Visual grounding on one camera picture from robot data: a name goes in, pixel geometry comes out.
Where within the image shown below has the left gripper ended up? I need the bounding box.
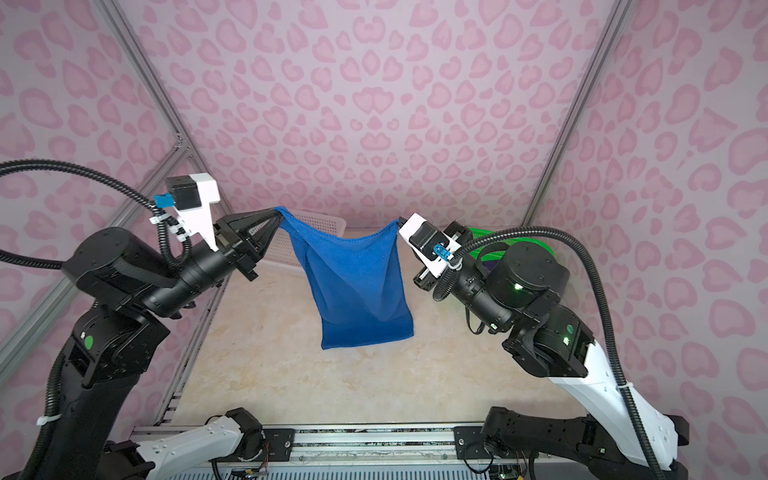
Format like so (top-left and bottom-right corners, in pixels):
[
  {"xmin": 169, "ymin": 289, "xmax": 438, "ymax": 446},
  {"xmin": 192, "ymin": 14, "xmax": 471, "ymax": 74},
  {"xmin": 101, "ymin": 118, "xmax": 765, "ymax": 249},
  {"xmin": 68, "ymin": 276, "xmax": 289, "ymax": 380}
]
[{"xmin": 145, "ymin": 211, "xmax": 292, "ymax": 324}]

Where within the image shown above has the blue towel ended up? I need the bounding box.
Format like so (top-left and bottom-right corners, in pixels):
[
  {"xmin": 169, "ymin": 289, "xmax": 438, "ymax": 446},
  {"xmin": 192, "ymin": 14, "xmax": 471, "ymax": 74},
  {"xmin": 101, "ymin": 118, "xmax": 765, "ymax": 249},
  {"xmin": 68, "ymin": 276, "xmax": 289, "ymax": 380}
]
[{"xmin": 276, "ymin": 207, "xmax": 414, "ymax": 350}]

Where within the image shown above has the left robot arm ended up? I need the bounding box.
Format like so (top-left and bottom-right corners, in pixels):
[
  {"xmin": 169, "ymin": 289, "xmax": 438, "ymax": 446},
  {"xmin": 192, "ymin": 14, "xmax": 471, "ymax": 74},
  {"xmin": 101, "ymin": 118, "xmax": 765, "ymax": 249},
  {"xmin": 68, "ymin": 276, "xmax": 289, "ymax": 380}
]
[{"xmin": 20, "ymin": 209, "xmax": 283, "ymax": 479}]

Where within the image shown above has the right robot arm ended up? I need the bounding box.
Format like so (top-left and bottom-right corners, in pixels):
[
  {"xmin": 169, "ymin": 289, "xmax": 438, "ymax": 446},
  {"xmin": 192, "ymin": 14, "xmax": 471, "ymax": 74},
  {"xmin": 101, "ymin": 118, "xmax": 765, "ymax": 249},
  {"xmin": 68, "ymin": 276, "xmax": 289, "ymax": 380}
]
[{"xmin": 451, "ymin": 241, "xmax": 653, "ymax": 479}]

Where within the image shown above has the white plastic basket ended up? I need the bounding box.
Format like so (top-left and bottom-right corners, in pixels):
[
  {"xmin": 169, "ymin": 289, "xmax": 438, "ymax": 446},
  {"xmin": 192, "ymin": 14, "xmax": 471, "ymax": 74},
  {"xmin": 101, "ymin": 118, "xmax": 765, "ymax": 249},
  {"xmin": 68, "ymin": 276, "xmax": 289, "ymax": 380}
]
[{"xmin": 263, "ymin": 210, "xmax": 347, "ymax": 272}]

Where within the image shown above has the green plastic basket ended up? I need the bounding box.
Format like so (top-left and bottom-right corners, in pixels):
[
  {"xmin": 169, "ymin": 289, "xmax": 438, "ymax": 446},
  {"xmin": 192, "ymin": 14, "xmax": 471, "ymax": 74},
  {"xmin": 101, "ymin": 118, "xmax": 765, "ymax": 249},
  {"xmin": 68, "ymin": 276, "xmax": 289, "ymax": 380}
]
[{"xmin": 464, "ymin": 226, "xmax": 556, "ymax": 262}]

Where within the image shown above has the left diagonal aluminium strut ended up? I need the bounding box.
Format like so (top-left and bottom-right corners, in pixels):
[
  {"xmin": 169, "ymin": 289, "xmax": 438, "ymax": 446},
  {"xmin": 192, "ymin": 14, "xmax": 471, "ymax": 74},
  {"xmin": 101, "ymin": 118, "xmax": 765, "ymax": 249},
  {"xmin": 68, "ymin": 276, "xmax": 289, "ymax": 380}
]
[{"xmin": 1, "ymin": 142, "xmax": 188, "ymax": 386}]

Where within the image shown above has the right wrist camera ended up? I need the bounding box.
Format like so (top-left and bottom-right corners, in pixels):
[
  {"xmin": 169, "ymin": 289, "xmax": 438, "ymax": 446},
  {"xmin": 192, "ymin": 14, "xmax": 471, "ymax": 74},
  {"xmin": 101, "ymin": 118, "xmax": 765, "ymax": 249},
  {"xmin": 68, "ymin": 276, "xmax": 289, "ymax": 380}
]
[{"xmin": 398, "ymin": 213, "xmax": 471, "ymax": 257}]

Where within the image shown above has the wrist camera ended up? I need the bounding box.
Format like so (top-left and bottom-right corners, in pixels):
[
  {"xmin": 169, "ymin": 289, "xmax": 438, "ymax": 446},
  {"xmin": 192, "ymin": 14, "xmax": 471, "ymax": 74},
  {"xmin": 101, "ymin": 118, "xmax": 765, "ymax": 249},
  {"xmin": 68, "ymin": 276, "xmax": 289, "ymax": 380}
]
[
  {"xmin": 151, "ymin": 173, "xmax": 221, "ymax": 251},
  {"xmin": 398, "ymin": 213, "xmax": 471, "ymax": 257}
]

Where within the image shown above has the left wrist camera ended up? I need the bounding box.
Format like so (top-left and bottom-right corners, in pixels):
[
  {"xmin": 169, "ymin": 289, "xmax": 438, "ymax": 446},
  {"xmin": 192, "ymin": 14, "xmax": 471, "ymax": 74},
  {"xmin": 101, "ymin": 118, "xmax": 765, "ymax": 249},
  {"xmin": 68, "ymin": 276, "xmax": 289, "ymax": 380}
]
[{"xmin": 151, "ymin": 173, "xmax": 221, "ymax": 251}]

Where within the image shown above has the left corner aluminium post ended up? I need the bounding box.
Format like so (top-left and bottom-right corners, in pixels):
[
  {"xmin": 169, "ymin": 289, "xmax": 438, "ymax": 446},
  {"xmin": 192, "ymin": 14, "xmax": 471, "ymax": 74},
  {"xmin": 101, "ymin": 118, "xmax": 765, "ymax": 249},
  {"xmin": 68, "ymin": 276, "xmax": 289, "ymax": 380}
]
[{"xmin": 92, "ymin": 1, "xmax": 213, "ymax": 193}]

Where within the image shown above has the corner aluminium post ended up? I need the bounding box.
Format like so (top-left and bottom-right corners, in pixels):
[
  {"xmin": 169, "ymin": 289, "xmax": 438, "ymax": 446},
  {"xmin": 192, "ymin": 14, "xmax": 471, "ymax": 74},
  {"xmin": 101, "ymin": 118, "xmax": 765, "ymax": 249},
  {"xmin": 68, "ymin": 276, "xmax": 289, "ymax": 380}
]
[
  {"xmin": 92, "ymin": 1, "xmax": 213, "ymax": 193},
  {"xmin": 521, "ymin": 0, "xmax": 636, "ymax": 226}
]

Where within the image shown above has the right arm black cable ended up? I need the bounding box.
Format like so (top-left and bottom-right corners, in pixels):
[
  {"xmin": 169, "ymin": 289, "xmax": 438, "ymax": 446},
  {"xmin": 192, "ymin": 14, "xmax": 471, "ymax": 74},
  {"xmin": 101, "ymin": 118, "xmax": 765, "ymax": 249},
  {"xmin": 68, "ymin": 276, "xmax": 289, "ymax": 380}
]
[{"xmin": 434, "ymin": 226, "xmax": 667, "ymax": 480}]

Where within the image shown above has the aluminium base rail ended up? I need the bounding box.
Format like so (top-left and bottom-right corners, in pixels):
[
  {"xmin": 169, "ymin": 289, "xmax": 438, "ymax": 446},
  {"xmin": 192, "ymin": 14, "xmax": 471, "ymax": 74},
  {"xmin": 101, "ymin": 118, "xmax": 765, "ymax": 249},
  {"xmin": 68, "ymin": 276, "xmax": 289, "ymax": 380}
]
[{"xmin": 128, "ymin": 422, "xmax": 601, "ymax": 480}]

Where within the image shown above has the right corner aluminium post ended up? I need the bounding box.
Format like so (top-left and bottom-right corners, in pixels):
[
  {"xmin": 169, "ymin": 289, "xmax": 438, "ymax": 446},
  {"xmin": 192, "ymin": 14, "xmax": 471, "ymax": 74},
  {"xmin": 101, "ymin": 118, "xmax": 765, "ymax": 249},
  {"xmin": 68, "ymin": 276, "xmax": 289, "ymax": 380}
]
[{"xmin": 521, "ymin": 0, "xmax": 636, "ymax": 226}]

